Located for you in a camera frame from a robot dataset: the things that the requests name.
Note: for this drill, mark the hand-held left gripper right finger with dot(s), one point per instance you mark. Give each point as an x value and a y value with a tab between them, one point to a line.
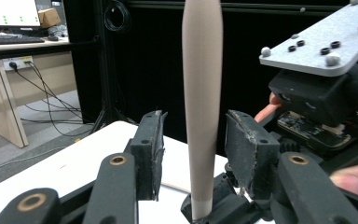
251	155

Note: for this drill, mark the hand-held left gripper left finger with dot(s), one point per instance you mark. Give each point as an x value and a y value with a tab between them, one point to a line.
149	155

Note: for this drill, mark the beige slotted turner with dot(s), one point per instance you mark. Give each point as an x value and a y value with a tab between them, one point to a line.
202	93

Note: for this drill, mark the black tripod stand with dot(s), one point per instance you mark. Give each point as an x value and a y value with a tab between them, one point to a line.
104	118

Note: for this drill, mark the white paper sheet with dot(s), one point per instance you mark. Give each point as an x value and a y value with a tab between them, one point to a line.
74	161

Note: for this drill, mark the black curtain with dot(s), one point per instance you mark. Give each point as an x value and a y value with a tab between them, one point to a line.
155	62

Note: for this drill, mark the black computer mouse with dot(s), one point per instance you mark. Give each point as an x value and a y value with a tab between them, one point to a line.
52	38

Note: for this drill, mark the grey cloth bundle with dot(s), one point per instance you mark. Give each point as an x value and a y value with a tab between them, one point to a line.
57	31

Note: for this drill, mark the light wooden desk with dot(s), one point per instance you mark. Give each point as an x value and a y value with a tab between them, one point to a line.
0	102

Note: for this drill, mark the white power strip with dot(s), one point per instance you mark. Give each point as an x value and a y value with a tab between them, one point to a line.
20	62

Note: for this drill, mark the cardboard box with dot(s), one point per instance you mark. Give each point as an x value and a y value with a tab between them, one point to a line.
49	18

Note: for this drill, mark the black keyboard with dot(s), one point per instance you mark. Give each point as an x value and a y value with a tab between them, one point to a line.
12	40

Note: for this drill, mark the computer monitor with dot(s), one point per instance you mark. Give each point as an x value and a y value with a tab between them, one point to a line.
9	12

